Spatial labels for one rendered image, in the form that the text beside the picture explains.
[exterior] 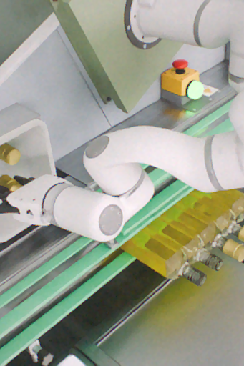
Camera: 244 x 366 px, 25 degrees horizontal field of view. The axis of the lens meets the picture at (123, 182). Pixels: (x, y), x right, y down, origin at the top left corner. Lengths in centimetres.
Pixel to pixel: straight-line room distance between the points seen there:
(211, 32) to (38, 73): 35
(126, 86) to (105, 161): 42
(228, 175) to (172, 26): 44
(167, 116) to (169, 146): 57
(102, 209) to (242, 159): 23
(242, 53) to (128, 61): 27
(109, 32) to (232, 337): 69
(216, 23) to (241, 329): 64
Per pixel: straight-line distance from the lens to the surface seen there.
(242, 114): 73
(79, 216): 86
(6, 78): 111
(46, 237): 120
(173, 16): 114
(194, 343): 122
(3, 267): 116
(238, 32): 105
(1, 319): 110
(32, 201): 95
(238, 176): 79
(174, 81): 140
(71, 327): 132
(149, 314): 127
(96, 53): 114
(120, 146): 82
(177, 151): 81
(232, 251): 121
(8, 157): 108
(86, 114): 128
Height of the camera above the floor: 161
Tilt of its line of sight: 36 degrees down
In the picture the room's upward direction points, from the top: 119 degrees clockwise
